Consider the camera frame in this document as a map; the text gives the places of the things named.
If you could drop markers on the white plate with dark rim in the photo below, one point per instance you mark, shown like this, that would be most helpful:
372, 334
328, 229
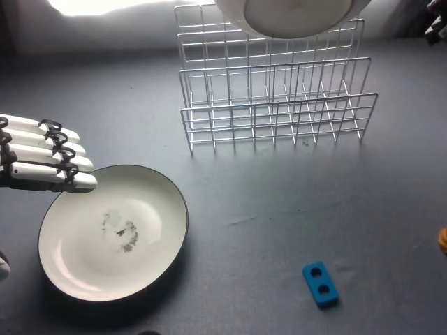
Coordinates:
87, 244
297, 17

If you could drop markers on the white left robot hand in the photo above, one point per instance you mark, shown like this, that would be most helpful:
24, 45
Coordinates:
31, 150

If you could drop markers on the orange swirl toy pastry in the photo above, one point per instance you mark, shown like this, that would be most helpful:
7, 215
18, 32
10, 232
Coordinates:
443, 240

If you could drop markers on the blue block with two holes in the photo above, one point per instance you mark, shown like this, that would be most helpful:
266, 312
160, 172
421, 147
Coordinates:
330, 298

